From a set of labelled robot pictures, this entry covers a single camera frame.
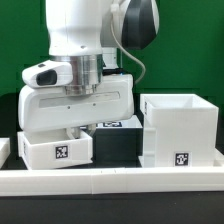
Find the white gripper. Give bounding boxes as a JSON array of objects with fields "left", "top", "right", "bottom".
[{"left": 18, "top": 74, "right": 134, "bottom": 139}]

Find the white front drawer tray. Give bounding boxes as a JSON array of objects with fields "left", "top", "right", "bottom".
[{"left": 17, "top": 129, "right": 93, "bottom": 170}]

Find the white drawer cabinet box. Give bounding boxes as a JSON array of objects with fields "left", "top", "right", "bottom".
[{"left": 139, "top": 94, "right": 219, "bottom": 168}]

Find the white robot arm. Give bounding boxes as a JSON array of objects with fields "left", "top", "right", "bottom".
[{"left": 18, "top": 0, "right": 159, "bottom": 133}]

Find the white left fence block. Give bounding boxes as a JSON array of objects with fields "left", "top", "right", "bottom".
[{"left": 0, "top": 138, "right": 10, "bottom": 169}]

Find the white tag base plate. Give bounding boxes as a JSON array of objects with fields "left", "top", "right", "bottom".
[{"left": 79, "top": 114, "right": 144, "bottom": 130}]

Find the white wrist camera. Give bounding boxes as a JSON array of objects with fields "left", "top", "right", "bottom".
[{"left": 22, "top": 60, "right": 73, "bottom": 88}]

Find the white front fence wall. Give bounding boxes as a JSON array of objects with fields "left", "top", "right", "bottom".
[{"left": 0, "top": 167, "right": 224, "bottom": 196}]

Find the white fence wall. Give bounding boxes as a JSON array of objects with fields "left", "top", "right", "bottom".
[
  {"left": 215, "top": 150, "right": 224, "bottom": 167},
  {"left": 0, "top": 167, "right": 224, "bottom": 196}
]

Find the white hanging cable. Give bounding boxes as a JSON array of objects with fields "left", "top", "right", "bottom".
[{"left": 110, "top": 3, "right": 148, "bottom": 86}]

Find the white right fence wall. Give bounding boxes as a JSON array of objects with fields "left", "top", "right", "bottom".
[{"left": 215, "top": 150, "right": 224, "bottom": 167}]

